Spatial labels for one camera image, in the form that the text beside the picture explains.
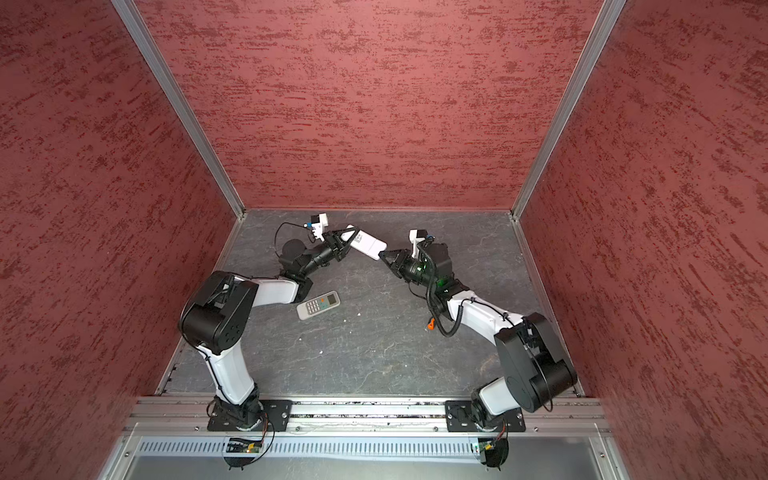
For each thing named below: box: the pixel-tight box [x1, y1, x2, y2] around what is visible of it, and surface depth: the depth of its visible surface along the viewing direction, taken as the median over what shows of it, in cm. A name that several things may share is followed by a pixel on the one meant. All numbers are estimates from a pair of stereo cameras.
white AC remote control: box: [341, 224, 388, 261], surface depth 85 cm
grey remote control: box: [296, 290, 341, 321], surface depth 94 cm
